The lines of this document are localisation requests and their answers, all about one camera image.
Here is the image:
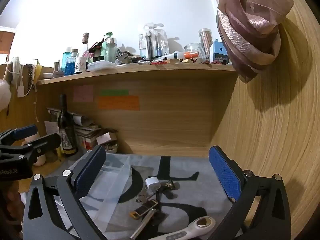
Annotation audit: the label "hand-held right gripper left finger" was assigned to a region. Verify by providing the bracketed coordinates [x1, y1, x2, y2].
[22, 145, 110, 240]

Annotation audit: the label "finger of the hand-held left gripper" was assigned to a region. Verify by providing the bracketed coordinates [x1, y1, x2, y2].
[0, 133, 62, 165]
[0, 124, 38, 145]

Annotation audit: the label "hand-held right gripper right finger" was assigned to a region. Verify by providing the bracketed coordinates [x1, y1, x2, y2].
[207, 145, 292, 240]

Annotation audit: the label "clear plastic organizer box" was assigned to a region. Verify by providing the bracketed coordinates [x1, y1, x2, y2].
[54, 152, 133, 233]

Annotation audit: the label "black oblong fob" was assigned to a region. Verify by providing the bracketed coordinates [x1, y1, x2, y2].
[156, 181, 180, 200]

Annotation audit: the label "white plug adapter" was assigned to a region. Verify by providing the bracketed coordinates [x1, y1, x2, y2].
[145, 177, 160, 190]

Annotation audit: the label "person's left hand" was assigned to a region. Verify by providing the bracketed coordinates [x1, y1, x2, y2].
[0, 180, 22, 230]

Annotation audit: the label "white handwritten note paper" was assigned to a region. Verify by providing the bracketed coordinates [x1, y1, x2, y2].
[44, 121, 60, 141]

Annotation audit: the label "cream plastic bottle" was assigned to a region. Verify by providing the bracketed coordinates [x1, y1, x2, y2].
[21, 132, 47, 167]

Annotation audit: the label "dark wine bottle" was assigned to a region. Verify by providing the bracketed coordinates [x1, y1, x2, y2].
[57, 94, 79, 157]

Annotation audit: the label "rolled newspaper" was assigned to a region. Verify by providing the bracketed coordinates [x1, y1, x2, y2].
[46, 107, 63, 117]

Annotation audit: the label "bowl of beads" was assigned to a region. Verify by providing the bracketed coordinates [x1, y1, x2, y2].
[103, 142, 119, 154]

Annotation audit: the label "pale blank card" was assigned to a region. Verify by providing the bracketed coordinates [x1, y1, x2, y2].
[96, 132, 112, 145]

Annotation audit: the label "grey printed mat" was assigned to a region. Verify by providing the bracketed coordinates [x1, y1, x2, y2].
[22, 152, 240, 240]

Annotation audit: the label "white bath loofah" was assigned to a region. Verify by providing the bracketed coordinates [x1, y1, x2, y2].
[0, 79, 12, 112]

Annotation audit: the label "stack of papers and booklets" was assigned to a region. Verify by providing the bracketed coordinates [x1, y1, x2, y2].
[71, 114, 118, 151]

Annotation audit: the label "lace ribbon roll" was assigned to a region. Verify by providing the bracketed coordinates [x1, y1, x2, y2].
[21, 63, 42, 95]

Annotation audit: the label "silver keys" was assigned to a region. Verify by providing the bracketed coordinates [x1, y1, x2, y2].
[136, 191, 152, 203]

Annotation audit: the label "pink sticky note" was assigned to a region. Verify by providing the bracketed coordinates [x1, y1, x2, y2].
[73, 85, 94, 102]

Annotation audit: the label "white handheld device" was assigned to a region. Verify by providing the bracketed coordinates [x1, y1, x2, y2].
[154, 216, 216, 240]

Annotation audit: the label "silver metal bar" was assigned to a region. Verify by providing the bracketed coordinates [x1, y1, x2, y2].
[129, 209, 157, 239]

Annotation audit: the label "orange sticky note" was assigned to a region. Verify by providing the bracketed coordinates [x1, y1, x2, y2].
[97, 95, 140, 111]

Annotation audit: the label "blue liquid bottle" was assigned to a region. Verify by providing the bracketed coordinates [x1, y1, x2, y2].
[64, 47, 76, 76]

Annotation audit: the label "green sticky note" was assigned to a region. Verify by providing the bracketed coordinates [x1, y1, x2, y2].
[100, 89, 129, 96]

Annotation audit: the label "white printed mug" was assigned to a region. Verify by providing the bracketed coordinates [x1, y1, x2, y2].
[75, 57, 88, 74]

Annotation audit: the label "white plastic case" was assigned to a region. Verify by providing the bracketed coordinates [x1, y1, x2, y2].
[87, 61, 116, 72]

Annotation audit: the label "wooden shelf board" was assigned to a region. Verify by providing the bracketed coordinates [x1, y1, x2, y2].
[37, 63, 238, 86]

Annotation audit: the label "green glass bottle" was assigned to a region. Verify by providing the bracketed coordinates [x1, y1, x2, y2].
[101, 32, 117, 63]

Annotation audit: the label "blue pencil sharpener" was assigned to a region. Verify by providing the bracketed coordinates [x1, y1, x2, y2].
[210, 39, 229, 64]

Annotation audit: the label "white orange tube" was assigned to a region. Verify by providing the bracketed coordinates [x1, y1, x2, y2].
[172, 51, 199, 59]

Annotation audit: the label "short glass jar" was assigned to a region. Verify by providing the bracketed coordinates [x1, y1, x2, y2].
[184, 43, 202, 60]

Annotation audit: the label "tall clear canister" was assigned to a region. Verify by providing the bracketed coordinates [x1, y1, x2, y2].
[198, 28, 213, 60]

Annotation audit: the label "toothbrush blister packs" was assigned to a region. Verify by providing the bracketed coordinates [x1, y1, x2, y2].
[138, 23, 168, 61]

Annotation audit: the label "pink gauze scarf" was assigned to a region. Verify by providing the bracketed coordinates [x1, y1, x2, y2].
[184, 0, 295, 84]

